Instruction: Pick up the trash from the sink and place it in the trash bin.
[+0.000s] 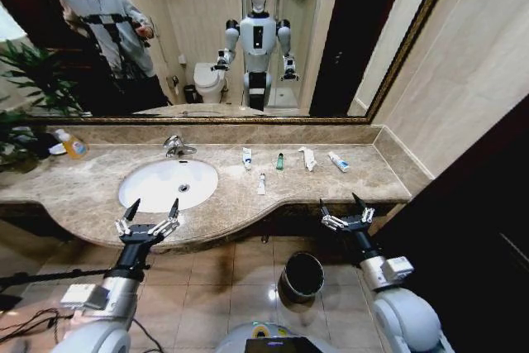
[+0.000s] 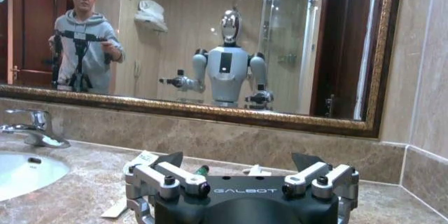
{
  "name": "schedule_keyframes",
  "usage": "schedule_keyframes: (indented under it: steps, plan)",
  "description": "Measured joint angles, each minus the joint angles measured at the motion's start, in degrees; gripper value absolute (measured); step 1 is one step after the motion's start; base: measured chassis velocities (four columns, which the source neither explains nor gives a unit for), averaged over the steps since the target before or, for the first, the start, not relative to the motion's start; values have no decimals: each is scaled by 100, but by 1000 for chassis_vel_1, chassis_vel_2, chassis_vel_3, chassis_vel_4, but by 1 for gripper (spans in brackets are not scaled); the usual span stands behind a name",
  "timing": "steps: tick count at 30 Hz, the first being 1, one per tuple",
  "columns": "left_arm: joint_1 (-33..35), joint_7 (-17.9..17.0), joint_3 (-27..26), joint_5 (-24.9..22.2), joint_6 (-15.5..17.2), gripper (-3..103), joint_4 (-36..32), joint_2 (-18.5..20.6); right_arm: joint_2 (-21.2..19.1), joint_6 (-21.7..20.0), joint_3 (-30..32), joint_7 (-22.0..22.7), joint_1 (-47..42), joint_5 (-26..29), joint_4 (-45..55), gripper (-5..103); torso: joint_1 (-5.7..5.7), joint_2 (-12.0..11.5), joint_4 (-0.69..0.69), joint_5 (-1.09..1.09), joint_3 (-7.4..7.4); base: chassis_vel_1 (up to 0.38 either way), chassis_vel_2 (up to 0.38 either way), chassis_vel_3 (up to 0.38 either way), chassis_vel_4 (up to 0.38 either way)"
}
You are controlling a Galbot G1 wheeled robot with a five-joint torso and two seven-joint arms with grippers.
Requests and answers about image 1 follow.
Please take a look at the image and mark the chrome faucet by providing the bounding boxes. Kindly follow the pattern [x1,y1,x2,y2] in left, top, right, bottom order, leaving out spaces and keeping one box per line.
[161,134,198,159]

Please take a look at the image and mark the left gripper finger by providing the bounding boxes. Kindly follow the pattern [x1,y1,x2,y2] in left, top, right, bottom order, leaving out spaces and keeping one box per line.
[114,198,142,238]
[153,198,182,239]

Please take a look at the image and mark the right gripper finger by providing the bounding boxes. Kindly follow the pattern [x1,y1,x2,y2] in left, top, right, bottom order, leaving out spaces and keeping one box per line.
[317,198,346,231]
[350,192,376,225]

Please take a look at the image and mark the thin black floor cable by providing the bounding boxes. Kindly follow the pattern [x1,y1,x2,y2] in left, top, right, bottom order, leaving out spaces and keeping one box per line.
[0,306,163,353]

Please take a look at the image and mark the dark framed wall mirror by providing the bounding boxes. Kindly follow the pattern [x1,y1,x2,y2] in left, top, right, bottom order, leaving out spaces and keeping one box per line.
[0,0,463,126]

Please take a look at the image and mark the white oval sink basin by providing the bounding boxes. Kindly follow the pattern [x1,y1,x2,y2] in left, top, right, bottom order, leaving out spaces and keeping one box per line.
[117,158,220,214]

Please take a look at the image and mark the white blue red toothpaste tube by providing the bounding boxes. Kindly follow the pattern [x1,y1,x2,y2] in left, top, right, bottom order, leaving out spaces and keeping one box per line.
[327,150,350,174]

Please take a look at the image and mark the dark round trash bin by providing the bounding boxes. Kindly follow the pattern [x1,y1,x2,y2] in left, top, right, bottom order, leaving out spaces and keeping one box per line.
[277,250,326,305]

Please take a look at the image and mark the white rounded robot front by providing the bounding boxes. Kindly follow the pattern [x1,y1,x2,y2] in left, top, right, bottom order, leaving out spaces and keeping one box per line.
[213,319,334,353]

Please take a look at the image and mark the person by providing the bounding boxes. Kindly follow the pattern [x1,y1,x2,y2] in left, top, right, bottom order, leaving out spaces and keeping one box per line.
[55,0,171,117]

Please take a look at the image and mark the crumpled white tube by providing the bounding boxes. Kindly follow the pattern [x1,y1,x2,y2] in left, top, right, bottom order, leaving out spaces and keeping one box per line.
[298,145,319,173]

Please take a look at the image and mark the dark wooden door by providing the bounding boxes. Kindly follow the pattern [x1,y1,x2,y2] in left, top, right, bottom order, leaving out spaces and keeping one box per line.
[369,92,529,353]

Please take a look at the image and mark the small dark bathroom bin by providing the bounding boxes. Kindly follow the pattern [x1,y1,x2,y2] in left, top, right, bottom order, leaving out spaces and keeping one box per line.
[183,83,200,105]

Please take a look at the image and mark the green leafy plant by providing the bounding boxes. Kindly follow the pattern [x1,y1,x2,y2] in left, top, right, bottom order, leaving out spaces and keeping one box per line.
[0,40,85,174]

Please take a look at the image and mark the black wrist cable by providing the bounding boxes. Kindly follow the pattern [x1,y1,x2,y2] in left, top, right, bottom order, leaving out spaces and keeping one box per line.
[0,267,109,289]

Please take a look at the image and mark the white toilet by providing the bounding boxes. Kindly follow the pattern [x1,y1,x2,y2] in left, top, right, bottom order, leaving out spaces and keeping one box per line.
[193,61,229,105]

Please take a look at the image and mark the mirrored white robot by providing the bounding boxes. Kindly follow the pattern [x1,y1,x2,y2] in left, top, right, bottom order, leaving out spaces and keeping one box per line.
[209,0,301,112]

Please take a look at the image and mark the orange soap pump bottle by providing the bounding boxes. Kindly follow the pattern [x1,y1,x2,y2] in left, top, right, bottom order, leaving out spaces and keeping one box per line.
[54,128,89,160]

